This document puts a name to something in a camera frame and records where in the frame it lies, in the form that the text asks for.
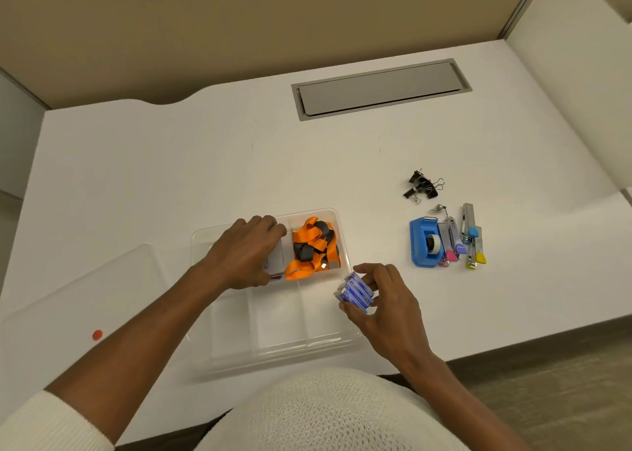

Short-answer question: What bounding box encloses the white table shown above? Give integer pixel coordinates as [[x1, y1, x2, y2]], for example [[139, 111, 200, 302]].
[[0, 38, 632, 446]]

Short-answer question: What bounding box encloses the pink-tipped mini stapler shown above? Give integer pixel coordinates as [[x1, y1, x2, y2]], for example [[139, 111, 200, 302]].
[[438, 221, 459, 268]]

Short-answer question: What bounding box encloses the grey metal partition post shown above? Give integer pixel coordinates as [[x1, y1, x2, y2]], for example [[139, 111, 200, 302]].
[[496, 0, 549, 41]]

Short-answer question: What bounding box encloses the person's left hand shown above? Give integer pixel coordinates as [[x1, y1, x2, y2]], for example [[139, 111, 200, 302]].
[[202, 214, 288, 291]]

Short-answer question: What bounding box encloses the white rounded desk divider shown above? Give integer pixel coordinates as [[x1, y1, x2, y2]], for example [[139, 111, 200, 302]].
[[504, 0, 632, 190]]

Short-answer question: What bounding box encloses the blue tape dispenser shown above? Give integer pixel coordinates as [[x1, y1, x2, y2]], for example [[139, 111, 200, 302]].
[[408, 216, 445, 269]]

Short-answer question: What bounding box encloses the blue-tipped mini stapler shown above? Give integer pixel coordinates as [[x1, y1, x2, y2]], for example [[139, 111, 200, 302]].
[[461, 202, 481, 243]]

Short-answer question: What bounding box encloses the person's right hand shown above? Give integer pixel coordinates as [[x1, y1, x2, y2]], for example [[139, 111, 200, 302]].
[[338, 262, 436, 374]]

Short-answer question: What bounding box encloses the grey table cable hatch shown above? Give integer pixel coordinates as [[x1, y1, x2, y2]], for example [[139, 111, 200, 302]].
[[291, 58, 473, 122]]

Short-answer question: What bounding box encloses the purple-tipped mini stapler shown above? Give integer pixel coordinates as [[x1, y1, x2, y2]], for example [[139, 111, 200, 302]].
[[446, 217, 468, 256]]

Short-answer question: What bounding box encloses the white low side panel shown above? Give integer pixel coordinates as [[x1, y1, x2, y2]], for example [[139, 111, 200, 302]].
[[0, 68, 50, 200]]

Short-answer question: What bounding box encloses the orange and black lanyard bundle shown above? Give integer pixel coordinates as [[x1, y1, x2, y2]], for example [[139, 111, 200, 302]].
[[284, 216, 342, 281]]

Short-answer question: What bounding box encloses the person's left forearm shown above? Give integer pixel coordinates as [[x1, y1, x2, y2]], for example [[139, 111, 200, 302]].
[[0, 260, 233, 451]]

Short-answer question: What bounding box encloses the grey card packet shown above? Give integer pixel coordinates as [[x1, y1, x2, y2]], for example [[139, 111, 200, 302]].
[[263, 237, 288, 283]]

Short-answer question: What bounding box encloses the yellow-tipped mini stapler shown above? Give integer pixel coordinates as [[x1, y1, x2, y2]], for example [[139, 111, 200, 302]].
[[465, 226, 488, 271]]

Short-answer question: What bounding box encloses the person's right forearm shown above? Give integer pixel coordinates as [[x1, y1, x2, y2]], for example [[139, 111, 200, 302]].
[[394, 350, 537, 451]]

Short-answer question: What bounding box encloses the clear plastic organizer tray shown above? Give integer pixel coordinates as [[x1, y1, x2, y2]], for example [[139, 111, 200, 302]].
[[189, 208, 366, 375]]

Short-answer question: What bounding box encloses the transparent lid with red dot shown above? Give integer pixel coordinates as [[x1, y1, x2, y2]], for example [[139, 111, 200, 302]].
[[0, 243, 188, 412]]

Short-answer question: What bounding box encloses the white knit sweater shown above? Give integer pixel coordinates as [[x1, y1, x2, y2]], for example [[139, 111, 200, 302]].
[[195, 366, 470, 451]]

